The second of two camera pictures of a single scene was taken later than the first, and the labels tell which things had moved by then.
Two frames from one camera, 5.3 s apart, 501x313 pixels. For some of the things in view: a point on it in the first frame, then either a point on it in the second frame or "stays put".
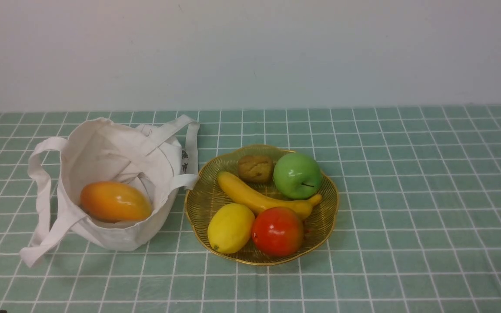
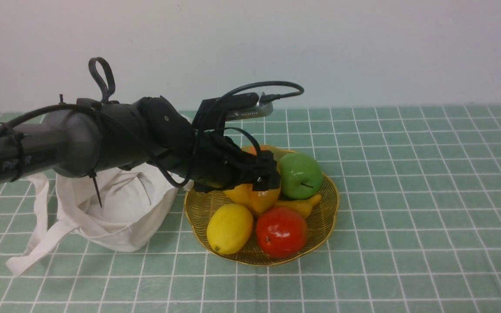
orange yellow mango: [114, 201] to [258, 201]
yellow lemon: [231, 228] stays put
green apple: [297, 176] stays put
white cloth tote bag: [118, 184] stays put
